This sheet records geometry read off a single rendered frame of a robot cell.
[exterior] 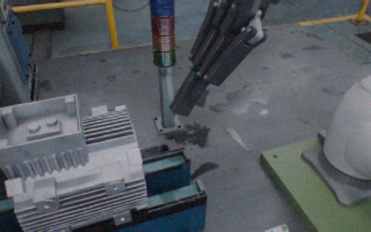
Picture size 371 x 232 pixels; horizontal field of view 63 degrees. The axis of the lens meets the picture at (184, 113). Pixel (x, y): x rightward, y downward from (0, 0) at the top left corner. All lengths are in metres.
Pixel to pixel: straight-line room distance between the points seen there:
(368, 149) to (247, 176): 0.30
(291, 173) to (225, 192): 0.18
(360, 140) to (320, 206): 0.19
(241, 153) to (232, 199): 0.16
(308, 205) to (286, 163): 0.13
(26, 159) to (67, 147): 0.06
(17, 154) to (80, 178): 0.10
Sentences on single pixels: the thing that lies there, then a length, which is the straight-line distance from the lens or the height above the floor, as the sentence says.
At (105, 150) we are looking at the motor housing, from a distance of 0.52.
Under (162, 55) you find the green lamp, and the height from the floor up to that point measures 1.06.
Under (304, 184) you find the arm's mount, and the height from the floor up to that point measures 0.83.
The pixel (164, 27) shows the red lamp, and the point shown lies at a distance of 0.77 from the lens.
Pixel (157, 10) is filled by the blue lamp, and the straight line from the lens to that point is 0.75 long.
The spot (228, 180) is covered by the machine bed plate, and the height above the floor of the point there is 0.80.
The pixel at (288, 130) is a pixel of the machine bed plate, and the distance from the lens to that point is 1.01.
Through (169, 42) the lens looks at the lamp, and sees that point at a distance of 0.79.
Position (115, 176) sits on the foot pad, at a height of 1.08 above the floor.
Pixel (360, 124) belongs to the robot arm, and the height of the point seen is 1.03.
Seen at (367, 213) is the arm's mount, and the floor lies 0.83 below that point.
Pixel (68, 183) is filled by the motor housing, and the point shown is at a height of 1.06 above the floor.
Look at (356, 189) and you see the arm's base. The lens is 0.84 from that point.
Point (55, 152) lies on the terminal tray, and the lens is 0.50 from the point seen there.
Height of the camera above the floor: 1.45
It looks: 40 degrees down
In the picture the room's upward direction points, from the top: straight up
